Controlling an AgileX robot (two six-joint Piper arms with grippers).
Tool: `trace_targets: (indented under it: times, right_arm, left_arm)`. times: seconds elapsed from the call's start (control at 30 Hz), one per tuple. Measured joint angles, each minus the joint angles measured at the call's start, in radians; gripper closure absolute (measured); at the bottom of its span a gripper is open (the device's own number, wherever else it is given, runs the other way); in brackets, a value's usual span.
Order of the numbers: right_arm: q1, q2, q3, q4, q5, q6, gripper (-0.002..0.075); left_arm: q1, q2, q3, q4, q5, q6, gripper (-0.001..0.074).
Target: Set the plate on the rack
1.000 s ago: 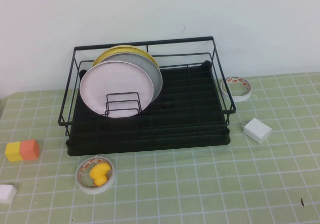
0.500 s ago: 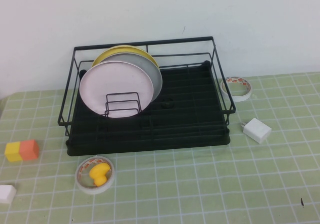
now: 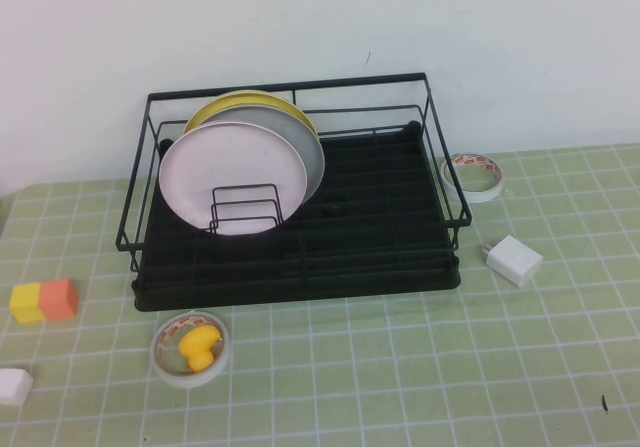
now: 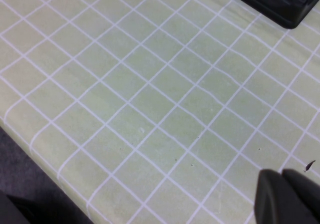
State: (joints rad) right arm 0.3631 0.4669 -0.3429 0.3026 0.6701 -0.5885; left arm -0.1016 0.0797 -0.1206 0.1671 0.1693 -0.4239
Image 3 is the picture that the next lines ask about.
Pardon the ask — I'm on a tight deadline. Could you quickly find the yellow plate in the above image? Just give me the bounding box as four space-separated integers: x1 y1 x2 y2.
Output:
183 89 318 136

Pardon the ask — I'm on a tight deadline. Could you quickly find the black plastic drip tray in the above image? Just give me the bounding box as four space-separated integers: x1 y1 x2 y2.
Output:
130 121 461 313

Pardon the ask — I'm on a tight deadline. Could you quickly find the pink plate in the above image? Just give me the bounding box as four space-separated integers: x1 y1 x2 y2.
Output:
158 121 309 238

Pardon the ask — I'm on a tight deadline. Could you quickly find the green checked tablecloth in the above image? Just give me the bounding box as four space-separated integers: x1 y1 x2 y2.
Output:
0 144 640 447

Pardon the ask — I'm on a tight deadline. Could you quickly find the white power adapter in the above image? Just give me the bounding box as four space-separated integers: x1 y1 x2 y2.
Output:
480 234 545 288

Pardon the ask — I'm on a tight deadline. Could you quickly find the orange cube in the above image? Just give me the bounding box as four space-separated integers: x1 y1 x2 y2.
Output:
38 277 80 322

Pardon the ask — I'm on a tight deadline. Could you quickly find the yellow cube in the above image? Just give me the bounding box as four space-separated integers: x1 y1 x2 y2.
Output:
8 282 47 324

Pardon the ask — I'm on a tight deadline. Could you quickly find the white tape roll orange print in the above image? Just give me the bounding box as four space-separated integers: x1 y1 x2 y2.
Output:
439 152 505 204
149 311 231 391

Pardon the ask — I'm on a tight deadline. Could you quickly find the black wire dish rack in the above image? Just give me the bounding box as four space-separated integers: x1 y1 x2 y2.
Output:
114 71 474 274

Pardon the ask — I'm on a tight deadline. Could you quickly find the grey plate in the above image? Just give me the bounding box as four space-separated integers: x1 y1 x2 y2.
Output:
199 104 326 203

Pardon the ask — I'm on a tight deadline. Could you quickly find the white rectangular block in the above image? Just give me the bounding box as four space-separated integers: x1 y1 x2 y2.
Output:
0 368 35 408

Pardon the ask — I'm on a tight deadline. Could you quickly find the yellow rubber duck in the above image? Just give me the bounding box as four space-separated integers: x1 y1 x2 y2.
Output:
178 322 222 372

